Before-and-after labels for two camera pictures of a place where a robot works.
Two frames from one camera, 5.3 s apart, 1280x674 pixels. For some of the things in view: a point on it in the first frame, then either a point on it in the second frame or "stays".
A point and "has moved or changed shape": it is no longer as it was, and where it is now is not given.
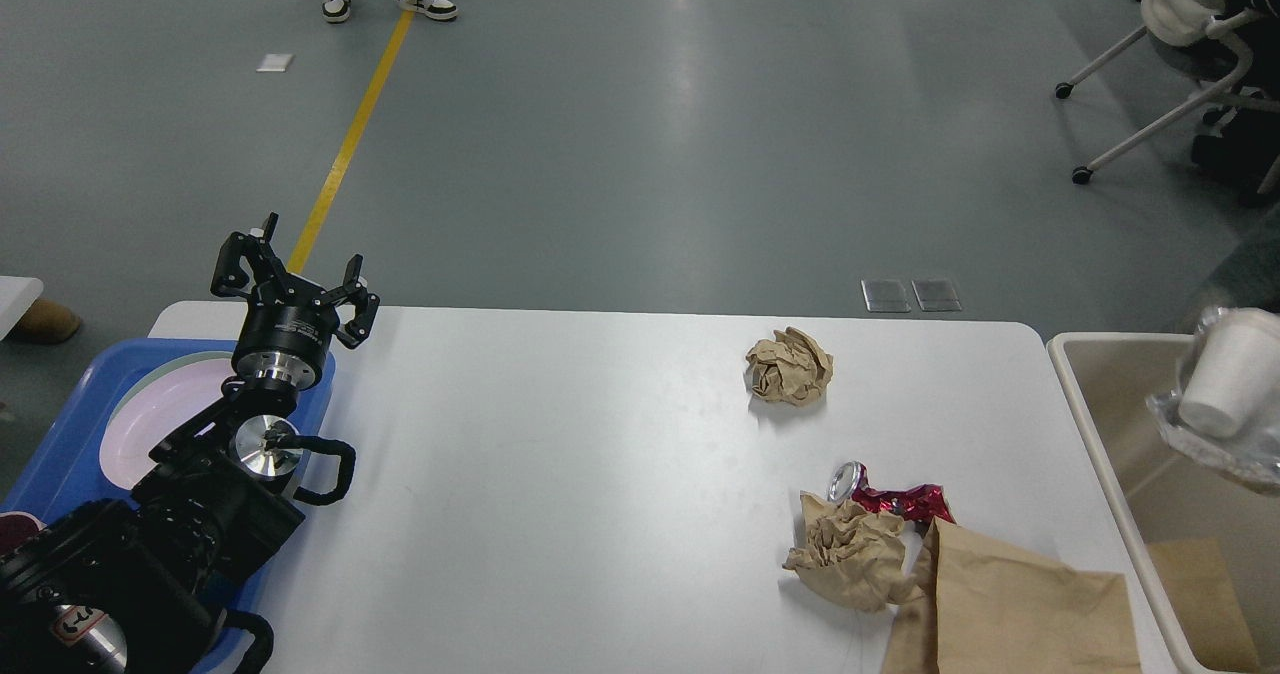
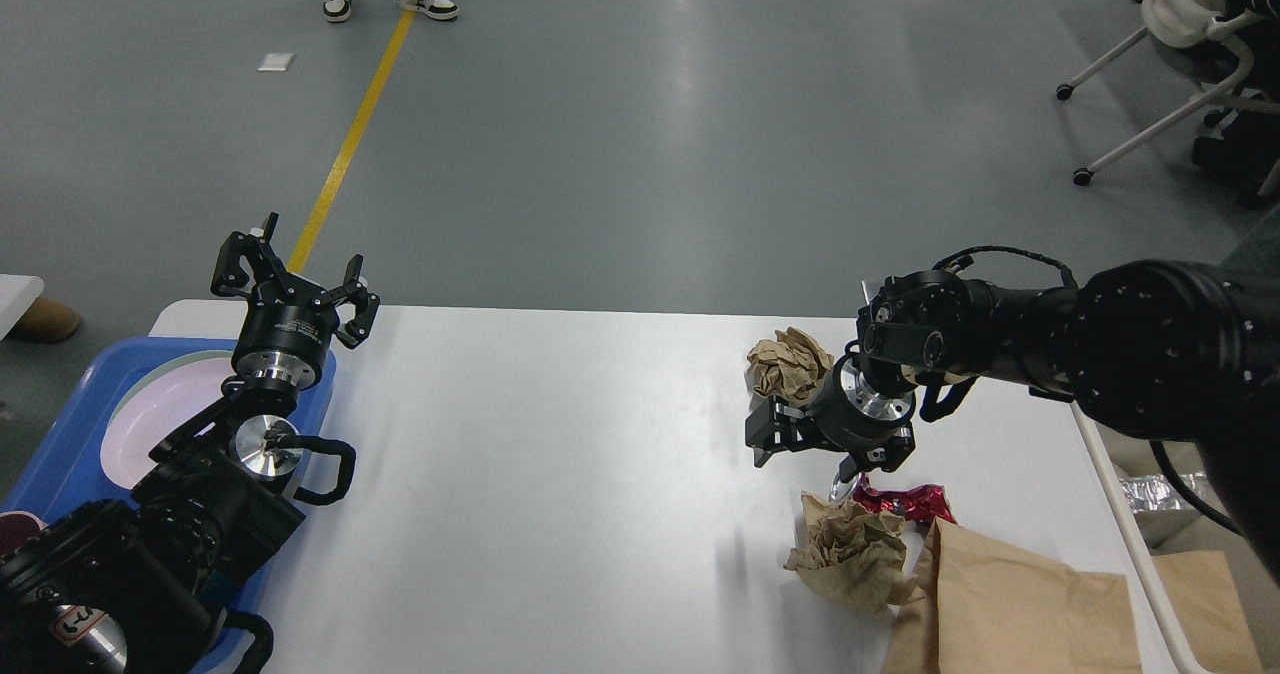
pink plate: [154, 412] stays
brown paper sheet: [978, 608] stays
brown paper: [854, 555] stays
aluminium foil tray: [1255, 457] has moved or changed shape
